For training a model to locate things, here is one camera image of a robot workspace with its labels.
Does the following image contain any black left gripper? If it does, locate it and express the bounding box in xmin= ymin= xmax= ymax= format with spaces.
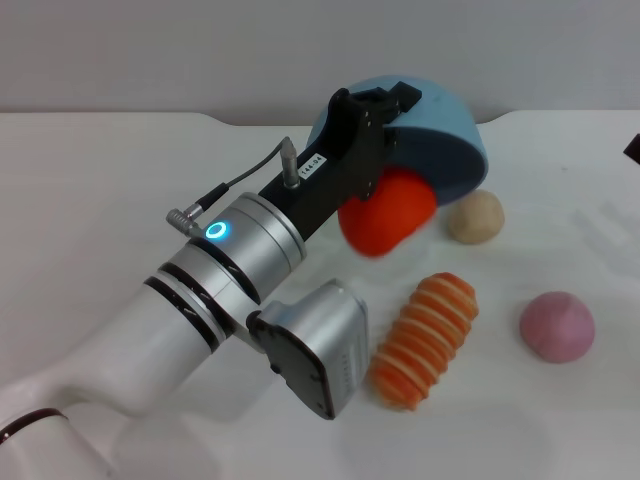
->
xmin=257 ymin=82 xmax=424 ymax=241

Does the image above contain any blue bowl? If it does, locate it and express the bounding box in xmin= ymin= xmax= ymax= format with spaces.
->
xmin=305 ymin=74 xmax=489 ymax=207

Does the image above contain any orange toy fruit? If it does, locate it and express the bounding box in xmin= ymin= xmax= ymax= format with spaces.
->
xmin=337 ymin=167 xmax=439 ymax=259

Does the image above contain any beige round bun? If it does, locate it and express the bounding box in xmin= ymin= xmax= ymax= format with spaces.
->
xmin=447 ymin=188 xmax=505 ymax=245

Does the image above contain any pink round bun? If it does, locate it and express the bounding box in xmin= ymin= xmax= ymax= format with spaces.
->
xmin=518 ymin=290 xmax=596 ymax=364

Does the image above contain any orange striped bread loaf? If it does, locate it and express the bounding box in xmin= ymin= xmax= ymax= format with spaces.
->
xmin=365 ymin=271 xmax=480 ymax=412

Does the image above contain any grey left gripper cable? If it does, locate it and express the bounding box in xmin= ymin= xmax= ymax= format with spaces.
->
xmin=166 ymin=137 xmax=302 ymax=229

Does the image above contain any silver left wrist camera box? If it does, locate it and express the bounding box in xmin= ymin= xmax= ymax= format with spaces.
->
xmin=247 ymin=279 xmax=370 ymax=421

